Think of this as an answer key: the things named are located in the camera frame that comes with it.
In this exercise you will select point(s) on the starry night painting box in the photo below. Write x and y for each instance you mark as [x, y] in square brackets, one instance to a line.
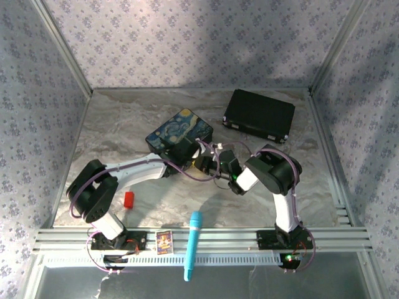
[174, 127]

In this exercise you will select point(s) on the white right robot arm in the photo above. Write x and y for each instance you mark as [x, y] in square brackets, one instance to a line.
[283, 205]

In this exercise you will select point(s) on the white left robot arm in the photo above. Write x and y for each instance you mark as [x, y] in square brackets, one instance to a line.
[137, 169]

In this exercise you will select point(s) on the black hard case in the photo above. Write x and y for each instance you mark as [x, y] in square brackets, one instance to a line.
[260, 115]

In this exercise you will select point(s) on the red block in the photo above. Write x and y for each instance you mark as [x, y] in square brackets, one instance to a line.
[129, 200]

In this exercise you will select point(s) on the blue marker pen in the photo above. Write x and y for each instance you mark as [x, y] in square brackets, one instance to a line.
[193, 240]

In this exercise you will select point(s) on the small colourful card box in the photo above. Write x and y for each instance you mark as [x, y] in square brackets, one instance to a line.
[164, 242]

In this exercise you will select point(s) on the aluminium mounting rail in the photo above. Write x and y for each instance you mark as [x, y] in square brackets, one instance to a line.
[224, 240]

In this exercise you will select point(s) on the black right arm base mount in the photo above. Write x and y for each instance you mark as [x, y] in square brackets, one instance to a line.
[268, 240]

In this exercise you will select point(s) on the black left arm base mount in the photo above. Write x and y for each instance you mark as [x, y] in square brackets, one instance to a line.
[137, 241]

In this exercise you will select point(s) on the aluminium frame post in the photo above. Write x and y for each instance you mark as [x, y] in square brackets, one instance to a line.
[62, 46]
[338, 43]

